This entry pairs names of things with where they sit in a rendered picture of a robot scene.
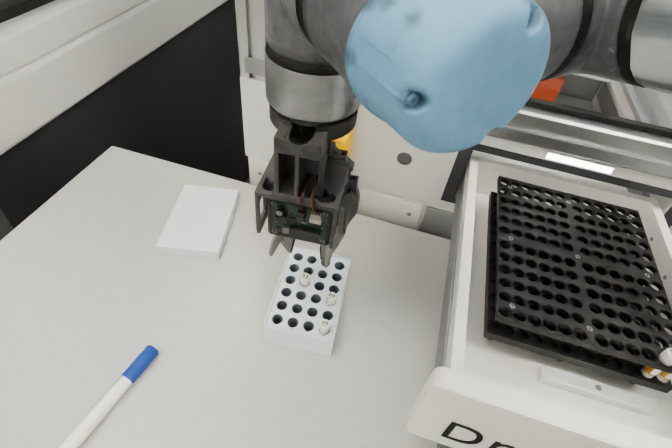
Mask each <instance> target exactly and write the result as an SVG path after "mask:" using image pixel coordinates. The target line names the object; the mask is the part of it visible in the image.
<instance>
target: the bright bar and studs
mask: <svg viewBox="0 0 672 448"><path fill-rule="evenodd" d="M537 375H538V382H541V383H544V384H547V385H551V386H554V387H557V388H560V389H563V390H566V391H569V392H573V393H576V394H579V395H582V396H585V397H588V398H591V399H595V400H598V401H601V402H604V403H607V404H610V405H614V406H617V407H620V408H623V409H626V410H629V411H632V412H636V413H639V414H642V415H645V416H648V417H652V416H654V415H656V414H657V408H656V404H655V401H654V400H653V399H650V398H647V397H644V396H641V395H637V394H634V393H631V392H628V391H625V390H621V389H618V388H615V387H612V386H609V385H605V384H602V383H599V382H596V381H592V380H589V379H586V378H583V377H580V376H576V375H573V374H570V373H567V372H564V371H560V370H557V369H554V368H551V367H548V366H544V365H541V366H540V367H539V368H538V369H537Z"/></svg>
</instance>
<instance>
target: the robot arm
mask: <svg viewBox="0 0 672 448"><path fill-rule="evenodd" d="M264 19H265V41H266V45H265V48H264V57H265V89H266V98H267V101H268V103H269V116H270V120H271V123H272V124H273V126H274V127H275V128H276V129H277V132H276V133H275V135H274V153H273V155H272V157H271V159H270V161H269V163H268V165H267V167H266V169H265V171H264V173H263V175H262V177H261V179H260V181H259V183H258V185H257V187H256V189H255V191H254V195H255V212H256V229H257V233H260V232H261V230H262V228H263V225H264V223H265V221H266V218H267V216H268V232H269V234H273V238H272V241H271V244H270V248H269V255H270V256H273V254H274V252H275V251H276V249H277V247H278V245H279V244H280V242H281V244H282V245H283V247H284V248H285V249H286V250H287V252H289V253H292V251H293V247H294V243H295V239H297V240H302V241H306V242H311V243H316V244H320V260H324V268H327V267H328V266H329V263H330V260H331V257H332V254H333V253H334V252H335V250H336V249H337V247H338V246H339V244H340V242H341V241H342V239H343V237H344V235H345V233H346V229H347V226H348V224H349V223H350V221H351V220H352V219H353V218H354V217H355V215H356V213H357V210H358V206H359V201H360V191H359V187H358V179H359V176H356V175H351V172H352V171H353V169H354V165H355V162H354V161H352V160H351V159H350V158H349V157H348V156H347V154H348V151H347V150H342V149H338V148H337V146H336V142H335V141H332V140H336V139H339V138H341V137H344V136H345V135H347V134H348V133H350V132H351V131H352V130H353V128H354V127H355V125H356V120H357V113H358V108H359V106H360V104H362V105H363V106H364V107H365V108H366V109H367V110H368V111H369V112H370V113H372V114H373V115H374V116H376V117H377V118H379V119H381V120H382V121H384V122H386V123H387V124H389V125H390V126H391V127H392V128H393V129H394V130H395V131H396V132H397V133H398V134H399V135H400V136H401V137H402V138H403V139H404V140H406V141H407V142H408V143H409V144H411V145H412V146H414V147H416V148H418V149H420V150H423V151H426V152H431V153H453V152H458V151H462V150H465V149H468V148H470V147H473V146H475V145H477V144H479V143H481V142H482V140H483V139H484V137H485V136H486V134H487V133H488V132H489V131H490V130H492V129H494V130H500V129H501V128H503V127H504V126H505V125H506V124H507V123H508V122H509V121H511V120H512V119H513V117H514V116H515V115H516V114H517V113H518V112H519V111H520V110H521V109H522V107H523V106H524V105H525V103H526V102H527V101H528V99H529V98H530V97H531V95H532V94H533V92H534V90H535V88H536V87H537V85H538V83H539V82H541V81H545V80H548V79H552V78H556V77H561V76H565V75H569V74H587V75H592V76H596V77H601V78H605V79H609V80H613V81H617V82H622V83H626V84H630V85H635V86H639V87H643V88H647V89H650V90H655V91H659V92H663V93H668V94H672V0H264ZM262 197H263V211H262V213H261V215H260V200H261V198H262Z"/></svg>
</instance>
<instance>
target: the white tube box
mask: <svg viewBox="0 0 672 448"><path fill-rule="evenodd" d="M350 263H351V258H348V257H344V256H339V255H334V254H332V257H331V260H330V263H329V266H328V267H327V268H324V260H320V251H316V250H311V249H307V248H302V247H297V246H294V247H293V251H292V253H288V256H287V259H286V262H285V264H284V267H283V270H282V273H281V276H280V278H279V281H278V284H277V287H276V290H275V292H274V295H273V298H272V301H271V304H270V306H269V309H268V312H267V315H266V318H265V320H264V323H263V340H264V341H265V342H269V343H273V344H277V345H282V346H286V347H290V348H294V349H299V350H303V351H307V352H311V353H316V354H320V355H324V356H328V357H331V353H332V348H333V344H334V339H335V334H336V330H337V325H338V320H339V316H340V311H341V306H342V302H343V297H344V292H345V288H346V283H347V278H348V274H349V268H350ZM302 273H308V274H309V275H310V283H309V286H308V287H302V286H301V285H300V276H301V274H302ZM329 292H334V293H336V295H337V299H336V303H335V306H333V307H329V306H327V304H326V298H327V294H328V293H329ZM323 319H327V320H329V322H330V324H331V325H330V330H329V333H328V334H327V335H322V334H321V333H320V332H319V331H320V329H319V326H320V322H321V321H322V320H323Z"/></svg>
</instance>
